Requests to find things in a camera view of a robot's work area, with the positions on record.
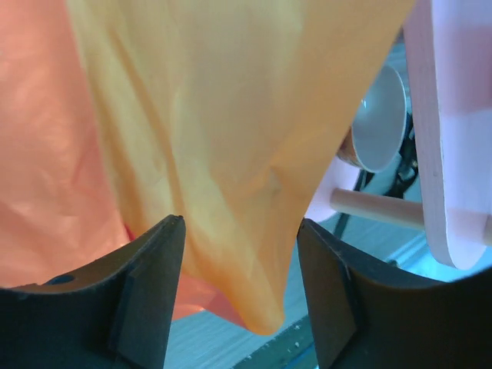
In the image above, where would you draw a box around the pink three-tier shelf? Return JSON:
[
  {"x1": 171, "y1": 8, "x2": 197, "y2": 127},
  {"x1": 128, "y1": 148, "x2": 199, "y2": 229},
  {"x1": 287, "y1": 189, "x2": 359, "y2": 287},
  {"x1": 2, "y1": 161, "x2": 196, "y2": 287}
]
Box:
[{"x1": 307, "y1": 1, "x2": 491, "y2": 270}]

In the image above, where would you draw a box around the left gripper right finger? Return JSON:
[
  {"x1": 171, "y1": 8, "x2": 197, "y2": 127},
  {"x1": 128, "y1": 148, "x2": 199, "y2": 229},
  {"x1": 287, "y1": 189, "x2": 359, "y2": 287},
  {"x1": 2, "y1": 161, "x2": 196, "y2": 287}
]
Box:
[{"x1": 298, "y1": 219, "x2": 491, "y2": 368}]

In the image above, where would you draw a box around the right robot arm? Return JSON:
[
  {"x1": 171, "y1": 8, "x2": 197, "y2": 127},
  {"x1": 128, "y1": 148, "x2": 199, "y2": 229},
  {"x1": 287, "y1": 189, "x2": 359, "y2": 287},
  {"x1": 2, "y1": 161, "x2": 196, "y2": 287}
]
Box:
[{"x1": 329, "y1": 65, "x2": 418, "y2": 198}]

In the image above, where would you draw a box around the orange flower bouquet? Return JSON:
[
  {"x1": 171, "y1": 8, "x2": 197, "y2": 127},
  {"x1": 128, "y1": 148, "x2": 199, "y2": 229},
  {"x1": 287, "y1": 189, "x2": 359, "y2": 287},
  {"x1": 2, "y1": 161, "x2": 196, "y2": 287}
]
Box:
[{"x1": 1, "y1": 1, "x2": 414, "y2": 335}]

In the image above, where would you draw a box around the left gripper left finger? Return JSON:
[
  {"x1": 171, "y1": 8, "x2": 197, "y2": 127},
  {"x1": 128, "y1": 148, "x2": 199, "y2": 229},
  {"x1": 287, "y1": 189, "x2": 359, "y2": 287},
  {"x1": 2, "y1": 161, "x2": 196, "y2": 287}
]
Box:
[{"x1": 1, "y1": 215, "x2": 185, "y2": 368}]

